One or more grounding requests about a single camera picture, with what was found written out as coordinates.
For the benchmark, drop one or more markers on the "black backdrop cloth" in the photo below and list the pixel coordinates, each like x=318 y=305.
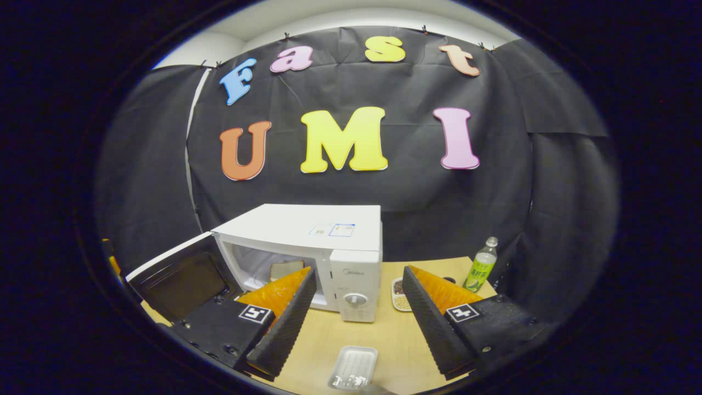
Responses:
x=417 y=192

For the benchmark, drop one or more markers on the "bread and lettuce sandwich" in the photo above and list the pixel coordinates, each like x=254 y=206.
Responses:
x=285 y=270

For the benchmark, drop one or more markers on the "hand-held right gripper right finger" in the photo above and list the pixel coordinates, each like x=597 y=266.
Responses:
x=433 y=329

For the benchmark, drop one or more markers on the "white sectioned bean dish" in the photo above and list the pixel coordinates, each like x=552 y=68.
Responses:
x=400 y=299

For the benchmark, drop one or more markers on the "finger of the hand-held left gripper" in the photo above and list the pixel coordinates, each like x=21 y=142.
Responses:
x=113 y=266

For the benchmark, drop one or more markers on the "white microwave oven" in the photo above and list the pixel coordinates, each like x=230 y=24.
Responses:
x=285 y=222

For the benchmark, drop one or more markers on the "small black round lid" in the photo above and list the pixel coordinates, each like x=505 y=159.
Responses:
x=448 y=280

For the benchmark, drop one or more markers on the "green label drink bottle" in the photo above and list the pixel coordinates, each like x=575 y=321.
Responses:
x=481 y=269

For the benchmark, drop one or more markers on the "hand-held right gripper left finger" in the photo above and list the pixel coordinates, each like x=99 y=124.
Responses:
x=288 y=329

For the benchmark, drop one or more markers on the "white plastic tray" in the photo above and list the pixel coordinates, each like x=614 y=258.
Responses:
x=354 y=365

